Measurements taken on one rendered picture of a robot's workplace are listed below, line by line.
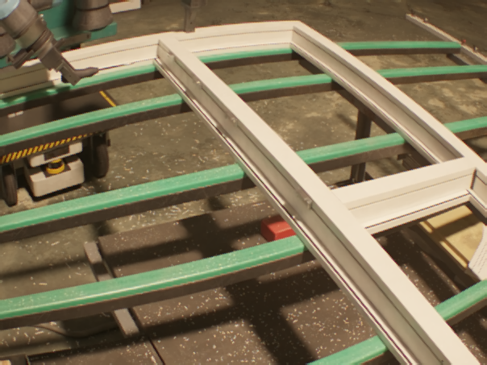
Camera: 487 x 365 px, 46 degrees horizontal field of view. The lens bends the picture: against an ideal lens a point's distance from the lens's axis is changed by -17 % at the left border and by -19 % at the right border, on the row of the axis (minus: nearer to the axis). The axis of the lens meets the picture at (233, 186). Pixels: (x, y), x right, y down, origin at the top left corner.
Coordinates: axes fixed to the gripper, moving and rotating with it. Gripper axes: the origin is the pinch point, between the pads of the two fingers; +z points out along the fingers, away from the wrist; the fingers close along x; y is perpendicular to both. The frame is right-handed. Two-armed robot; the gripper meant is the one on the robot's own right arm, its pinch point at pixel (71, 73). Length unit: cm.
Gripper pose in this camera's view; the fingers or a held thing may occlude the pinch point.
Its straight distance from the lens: 160.5
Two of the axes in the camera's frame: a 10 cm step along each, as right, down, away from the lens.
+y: 7.6, -6.4, -0.6
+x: -4.0, -5.4, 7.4
